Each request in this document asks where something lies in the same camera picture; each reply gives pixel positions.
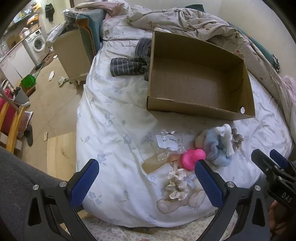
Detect beige printed quilt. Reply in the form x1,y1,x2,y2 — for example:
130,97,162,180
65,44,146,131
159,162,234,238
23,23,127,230
125,7,294,130

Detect grey striped garment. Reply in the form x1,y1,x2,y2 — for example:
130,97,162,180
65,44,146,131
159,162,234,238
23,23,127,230
110,38,153,81

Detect cream ruffled scrunchie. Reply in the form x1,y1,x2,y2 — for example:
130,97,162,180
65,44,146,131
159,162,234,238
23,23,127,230
165,169,189,201

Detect brown cardboard box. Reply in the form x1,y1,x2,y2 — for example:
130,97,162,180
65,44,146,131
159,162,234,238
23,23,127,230
146,31,256,121

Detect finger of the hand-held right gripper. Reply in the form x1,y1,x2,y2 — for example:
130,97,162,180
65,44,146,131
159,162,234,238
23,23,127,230
251,149,281,179
269,149,292,169

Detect beige soft sponge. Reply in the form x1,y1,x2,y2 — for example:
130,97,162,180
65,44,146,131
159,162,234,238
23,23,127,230
195,131,210,149

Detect black hanging clothing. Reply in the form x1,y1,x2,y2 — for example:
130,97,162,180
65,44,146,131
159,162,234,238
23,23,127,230
45,3,55,22

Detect tan translucent packet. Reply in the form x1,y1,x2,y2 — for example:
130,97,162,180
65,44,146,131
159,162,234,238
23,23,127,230
142,152,168,174

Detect light blue fluffy scrunchie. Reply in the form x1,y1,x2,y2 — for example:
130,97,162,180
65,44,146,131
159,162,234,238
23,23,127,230
203,128,233,167

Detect yellow wooden chair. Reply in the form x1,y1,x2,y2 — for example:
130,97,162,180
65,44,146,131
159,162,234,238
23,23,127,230
0,93,30,153

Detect clear plastic bag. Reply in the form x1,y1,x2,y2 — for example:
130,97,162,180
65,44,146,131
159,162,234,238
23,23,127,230
155,131,187,154

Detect white kitchen cabinets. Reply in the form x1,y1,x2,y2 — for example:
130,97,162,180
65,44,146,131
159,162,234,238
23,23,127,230
0,43,35,86

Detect white washing machine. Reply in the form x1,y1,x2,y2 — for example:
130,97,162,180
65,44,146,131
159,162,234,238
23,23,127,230
24,30,50,64

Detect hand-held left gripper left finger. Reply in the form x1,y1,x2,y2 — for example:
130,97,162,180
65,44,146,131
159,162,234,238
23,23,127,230
23,159,100,241

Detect pink cloth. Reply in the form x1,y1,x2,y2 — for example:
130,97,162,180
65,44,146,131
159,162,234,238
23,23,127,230
281,75,296,107
74,0,130,18

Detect grey bin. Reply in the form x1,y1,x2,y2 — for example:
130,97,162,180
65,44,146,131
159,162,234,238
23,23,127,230
14,89,30,105

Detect black slipper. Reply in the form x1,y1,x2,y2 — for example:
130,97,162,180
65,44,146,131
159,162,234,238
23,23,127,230
24,125,33,146

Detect green plastic bucket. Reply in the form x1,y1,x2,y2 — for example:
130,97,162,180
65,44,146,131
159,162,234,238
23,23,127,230
21,75,37,88

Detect white floral bed sheet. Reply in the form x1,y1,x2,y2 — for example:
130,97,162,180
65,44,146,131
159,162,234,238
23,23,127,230
76,5,293,229

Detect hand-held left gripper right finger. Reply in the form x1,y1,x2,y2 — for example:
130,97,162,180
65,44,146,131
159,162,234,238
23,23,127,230
195,159,271,241

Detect pink suitcase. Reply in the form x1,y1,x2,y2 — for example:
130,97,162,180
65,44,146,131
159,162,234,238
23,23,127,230
0,89,12,135

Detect beige lace scrunchie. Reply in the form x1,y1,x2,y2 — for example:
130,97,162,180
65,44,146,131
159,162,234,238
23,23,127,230
231,128,244,149

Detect pink silicone toy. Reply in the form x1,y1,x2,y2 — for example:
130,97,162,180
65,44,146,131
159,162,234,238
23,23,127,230
181,149,206,171

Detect person's right hand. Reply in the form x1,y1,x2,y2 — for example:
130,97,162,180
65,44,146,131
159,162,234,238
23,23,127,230
269,200,296,237

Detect silver foil bag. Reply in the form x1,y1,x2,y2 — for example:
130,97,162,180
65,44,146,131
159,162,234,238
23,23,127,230
63,8,79,30

